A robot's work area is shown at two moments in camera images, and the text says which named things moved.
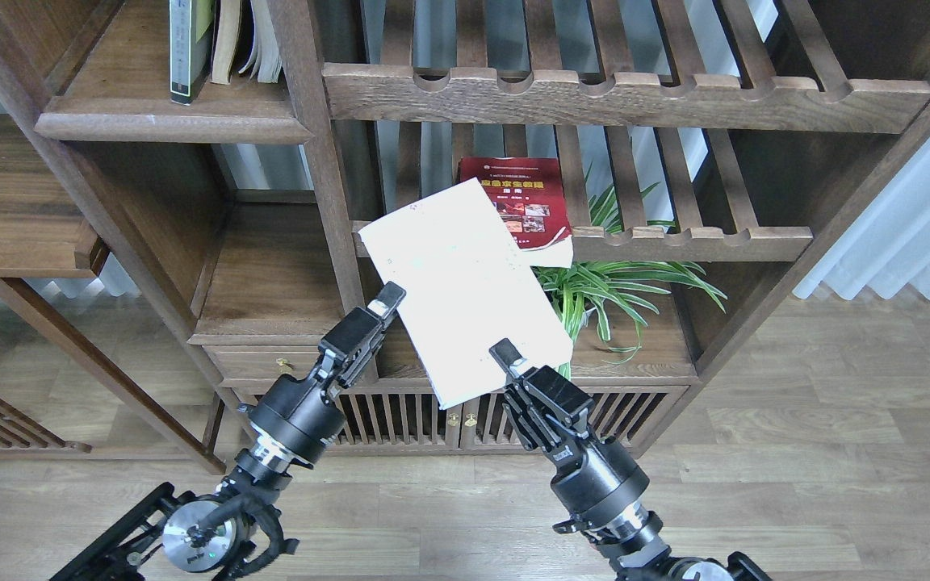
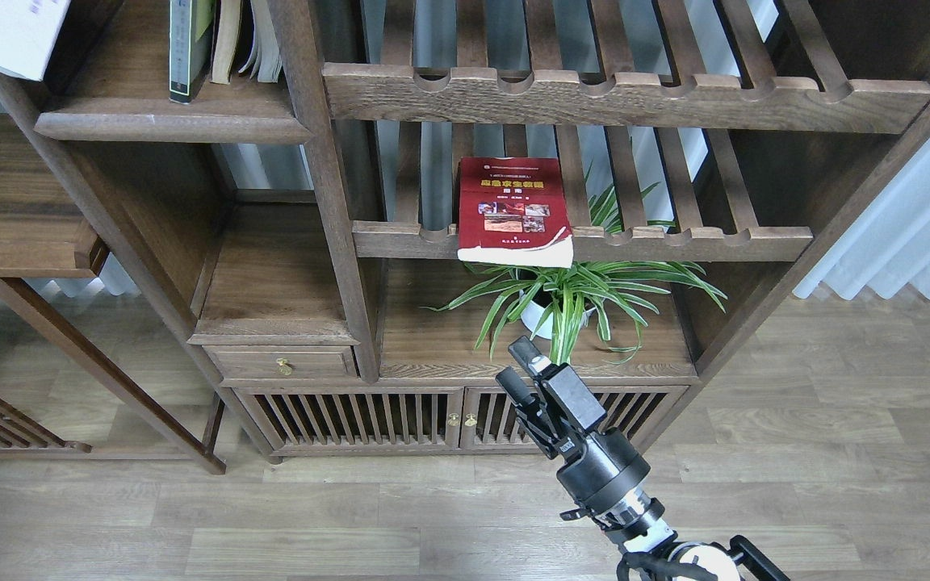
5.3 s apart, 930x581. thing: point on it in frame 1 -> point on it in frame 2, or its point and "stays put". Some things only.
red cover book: [528, 195] stays put
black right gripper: [599, 482] stays put
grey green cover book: [190, 25] stays put
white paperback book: [464, 291] -> [14, 35]
